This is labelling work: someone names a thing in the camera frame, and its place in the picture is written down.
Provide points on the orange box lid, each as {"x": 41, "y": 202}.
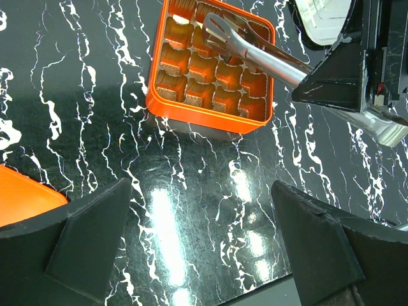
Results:
{"x": 23, "y": 198}

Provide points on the orange chocolate box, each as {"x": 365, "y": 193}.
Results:
{"x": 192, "y": 83}

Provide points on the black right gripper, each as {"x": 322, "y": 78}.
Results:
{"x": 339, "y": 80}

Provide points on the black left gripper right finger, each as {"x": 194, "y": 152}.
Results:
{"x": 338, "y": 258}

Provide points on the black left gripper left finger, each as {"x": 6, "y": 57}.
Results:
{"x": 65, "y": 256}

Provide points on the metal tongs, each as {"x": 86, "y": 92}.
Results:
{"x": 224, "y": 36}

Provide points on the silver metal tray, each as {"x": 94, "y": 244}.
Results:
{"x": 323, "y": 19}

